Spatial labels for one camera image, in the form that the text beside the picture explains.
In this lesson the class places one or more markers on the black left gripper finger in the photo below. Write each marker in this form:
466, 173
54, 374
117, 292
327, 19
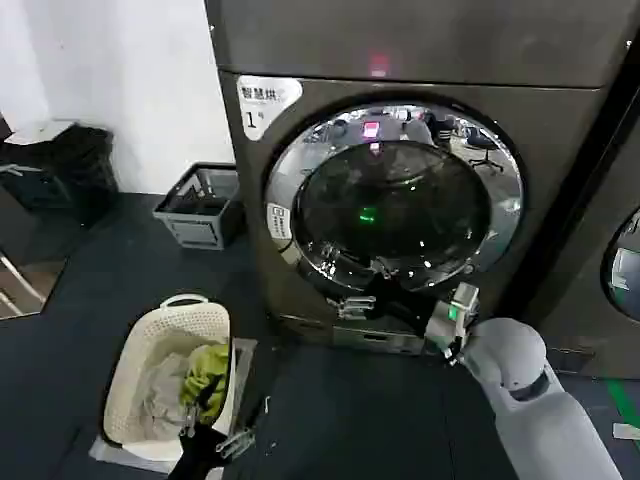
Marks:
207, 400
235, 444

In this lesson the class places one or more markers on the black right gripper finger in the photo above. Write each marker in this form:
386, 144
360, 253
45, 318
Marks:
357, 306
384, 269

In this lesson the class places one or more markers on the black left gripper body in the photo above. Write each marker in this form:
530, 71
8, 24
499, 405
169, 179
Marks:
197, 457

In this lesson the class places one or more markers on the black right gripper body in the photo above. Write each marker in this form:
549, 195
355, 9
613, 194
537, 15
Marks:
407, 305

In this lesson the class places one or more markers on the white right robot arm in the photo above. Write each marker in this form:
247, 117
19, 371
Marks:
530, 400

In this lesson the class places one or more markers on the green garment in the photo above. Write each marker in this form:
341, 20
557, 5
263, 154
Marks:
207, 367

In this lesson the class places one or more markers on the pale grey garment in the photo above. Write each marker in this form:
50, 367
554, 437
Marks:
157, 390

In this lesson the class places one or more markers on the round glass dryer door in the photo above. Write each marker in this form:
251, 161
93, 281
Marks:
390, 210

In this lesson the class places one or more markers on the white perforated laundry basket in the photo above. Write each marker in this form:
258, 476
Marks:
150, 330

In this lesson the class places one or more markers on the grey plastic crate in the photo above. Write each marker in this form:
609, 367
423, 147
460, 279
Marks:
197, 227

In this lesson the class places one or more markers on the grey dryer without sticker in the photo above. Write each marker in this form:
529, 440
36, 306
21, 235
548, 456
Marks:
590, 310

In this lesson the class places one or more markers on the grey dryer with numbered sticker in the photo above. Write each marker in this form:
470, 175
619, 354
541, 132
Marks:
545, 150

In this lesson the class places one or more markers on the brown panel with metal bars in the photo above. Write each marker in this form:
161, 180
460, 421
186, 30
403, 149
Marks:
25, 260

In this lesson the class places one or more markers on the small white floor label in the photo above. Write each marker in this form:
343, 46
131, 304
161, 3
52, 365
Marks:
627, 431

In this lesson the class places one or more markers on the black bin with bag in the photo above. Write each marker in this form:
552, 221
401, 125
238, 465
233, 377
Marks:
75, 170

